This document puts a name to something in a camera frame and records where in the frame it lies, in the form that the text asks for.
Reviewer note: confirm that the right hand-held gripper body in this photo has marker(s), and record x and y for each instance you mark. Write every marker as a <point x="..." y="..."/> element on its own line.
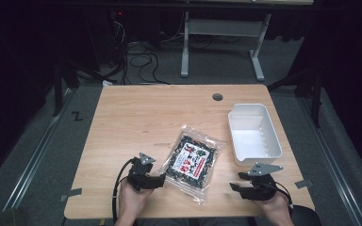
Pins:
<point x="262" y="185"/>

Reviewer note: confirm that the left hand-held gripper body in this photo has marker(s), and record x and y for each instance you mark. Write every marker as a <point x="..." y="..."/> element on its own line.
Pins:
<point x="139" y="171"/>

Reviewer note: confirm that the clear packet of dark seaweed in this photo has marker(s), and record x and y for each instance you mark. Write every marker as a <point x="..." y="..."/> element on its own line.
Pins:
<point x="190" y="163"/>

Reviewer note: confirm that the person's right hand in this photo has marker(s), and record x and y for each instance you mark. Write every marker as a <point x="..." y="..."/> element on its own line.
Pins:
<point x="275" y="205"/>

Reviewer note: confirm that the white plastic bin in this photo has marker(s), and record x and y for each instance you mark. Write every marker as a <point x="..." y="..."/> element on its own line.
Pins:
<point x="253" y="138"/>

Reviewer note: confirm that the grey tape strip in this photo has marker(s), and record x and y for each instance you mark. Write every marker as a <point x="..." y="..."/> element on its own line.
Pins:
<point x="303" y="183"/>
<point x="71" y="194"/>

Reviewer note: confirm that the black round stool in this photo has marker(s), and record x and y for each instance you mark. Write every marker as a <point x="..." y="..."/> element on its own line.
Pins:
<point x="306" y="216"/>

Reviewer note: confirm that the white power plug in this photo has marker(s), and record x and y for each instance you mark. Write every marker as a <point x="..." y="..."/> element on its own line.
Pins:
<point x="107" y="83"/>

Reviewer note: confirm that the black metal stand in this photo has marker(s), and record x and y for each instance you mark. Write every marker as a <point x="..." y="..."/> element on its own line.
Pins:
<point x="58" y="91"/>
<point x="316" y="94"/>

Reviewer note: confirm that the dark device with red light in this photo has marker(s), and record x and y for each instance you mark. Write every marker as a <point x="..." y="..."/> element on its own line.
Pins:
<point x="118" y="31"/>

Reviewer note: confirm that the metal floor rail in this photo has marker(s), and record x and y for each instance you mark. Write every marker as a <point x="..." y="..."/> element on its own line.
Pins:
<point x="34" y="157"/>
<point x="333" y="150"/>

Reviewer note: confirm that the white metal desk frame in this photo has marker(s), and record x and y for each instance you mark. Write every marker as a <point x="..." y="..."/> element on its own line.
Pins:
<point x="223" y="27"/>

